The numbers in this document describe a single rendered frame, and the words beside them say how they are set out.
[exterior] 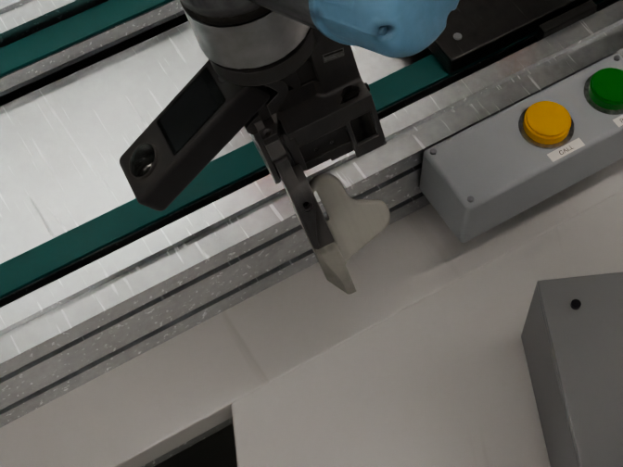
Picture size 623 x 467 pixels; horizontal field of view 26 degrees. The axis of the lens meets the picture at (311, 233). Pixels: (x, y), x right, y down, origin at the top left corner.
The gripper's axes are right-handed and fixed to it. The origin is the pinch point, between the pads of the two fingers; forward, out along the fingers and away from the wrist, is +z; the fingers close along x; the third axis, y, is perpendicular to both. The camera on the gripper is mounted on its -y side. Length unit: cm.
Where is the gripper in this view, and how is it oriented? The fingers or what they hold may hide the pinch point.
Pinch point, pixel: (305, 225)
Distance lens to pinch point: 101.0
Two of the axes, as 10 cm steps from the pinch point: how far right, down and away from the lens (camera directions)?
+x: -3.7, -7.0, 6.2
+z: 2.4, 5.7, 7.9
